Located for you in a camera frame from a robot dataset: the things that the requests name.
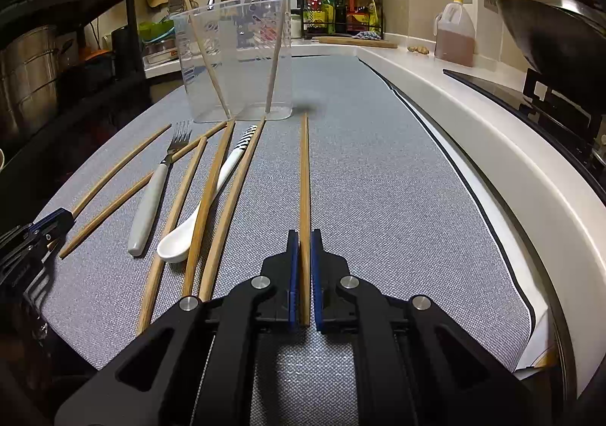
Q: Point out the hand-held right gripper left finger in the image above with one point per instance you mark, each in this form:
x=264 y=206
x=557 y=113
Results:
x=294 y=281

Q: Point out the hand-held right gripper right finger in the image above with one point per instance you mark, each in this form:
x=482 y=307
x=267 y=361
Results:
x=316 y=281

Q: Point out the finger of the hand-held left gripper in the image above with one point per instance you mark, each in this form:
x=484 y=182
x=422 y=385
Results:
x=49 y=220
x=26 y=248

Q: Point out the clear plastic container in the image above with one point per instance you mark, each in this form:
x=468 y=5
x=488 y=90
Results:
x=236 y=75

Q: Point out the grey table mat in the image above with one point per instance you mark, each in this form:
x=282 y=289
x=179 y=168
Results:
x=378 y=217

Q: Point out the large steel pot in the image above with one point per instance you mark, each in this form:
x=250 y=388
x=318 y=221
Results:
x=28 y=75

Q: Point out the orange lidded pot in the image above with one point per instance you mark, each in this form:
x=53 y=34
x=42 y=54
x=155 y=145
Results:
x=92 y=56

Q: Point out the black cylinder canister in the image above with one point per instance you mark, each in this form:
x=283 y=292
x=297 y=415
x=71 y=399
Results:
x=125 y=47

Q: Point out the stacked steel basins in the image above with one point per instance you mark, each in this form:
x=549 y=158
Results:
x=158 y=47

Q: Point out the stack of colourful bowls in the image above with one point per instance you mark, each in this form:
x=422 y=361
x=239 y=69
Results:
x=154 y=31

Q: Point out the round wooden cutting board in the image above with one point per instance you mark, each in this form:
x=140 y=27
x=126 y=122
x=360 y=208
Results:
x=350 y=41

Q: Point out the blue dish cloth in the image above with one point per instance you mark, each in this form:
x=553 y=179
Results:
x=368 y=35

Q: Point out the ginger root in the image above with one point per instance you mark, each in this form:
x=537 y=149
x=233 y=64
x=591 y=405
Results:
x=419 y=50

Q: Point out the black glass stove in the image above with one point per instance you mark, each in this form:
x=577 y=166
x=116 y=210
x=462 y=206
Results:
x=497 y=90

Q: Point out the row of sauce bottles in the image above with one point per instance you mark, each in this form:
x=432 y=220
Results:
x=352 y=12

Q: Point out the plastic oil jug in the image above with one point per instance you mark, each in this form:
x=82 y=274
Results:
x=454 y=45

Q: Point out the black wok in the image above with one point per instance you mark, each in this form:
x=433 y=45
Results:
x=544 y=38

